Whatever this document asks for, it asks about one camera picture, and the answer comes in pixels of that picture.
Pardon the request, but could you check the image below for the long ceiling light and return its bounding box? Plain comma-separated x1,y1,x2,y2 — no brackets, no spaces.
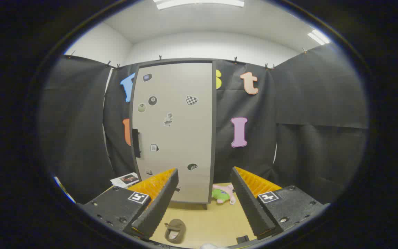
153,0,245,10

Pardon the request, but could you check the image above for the white patterned object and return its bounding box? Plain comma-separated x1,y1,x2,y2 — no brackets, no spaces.
54,176,77,204

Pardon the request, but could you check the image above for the grey shoe cabinet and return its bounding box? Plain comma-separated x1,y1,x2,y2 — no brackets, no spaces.
129,58,217,210

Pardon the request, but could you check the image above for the brown fuzzy shoe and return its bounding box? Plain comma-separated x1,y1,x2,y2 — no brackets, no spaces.
164,219,186,244

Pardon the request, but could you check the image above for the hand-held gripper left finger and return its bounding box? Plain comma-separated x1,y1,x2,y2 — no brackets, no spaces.
76,168,179,241

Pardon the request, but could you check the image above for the pink and green plush toy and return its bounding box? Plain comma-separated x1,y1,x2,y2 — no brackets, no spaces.
212,184,237,205

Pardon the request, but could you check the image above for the white book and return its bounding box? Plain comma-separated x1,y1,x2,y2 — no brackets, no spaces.
110,172,140,189

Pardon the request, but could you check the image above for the black backdrop cloth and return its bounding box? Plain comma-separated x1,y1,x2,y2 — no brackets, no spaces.
38,43,369,204

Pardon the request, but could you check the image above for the small ceiling light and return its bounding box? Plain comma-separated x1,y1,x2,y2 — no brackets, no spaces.
307,29,330,45

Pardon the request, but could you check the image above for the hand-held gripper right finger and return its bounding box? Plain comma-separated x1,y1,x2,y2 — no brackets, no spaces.
230,166,331,241

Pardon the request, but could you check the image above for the light grey shoe cabinet door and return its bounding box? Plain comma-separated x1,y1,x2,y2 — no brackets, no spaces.
132,62,214,204

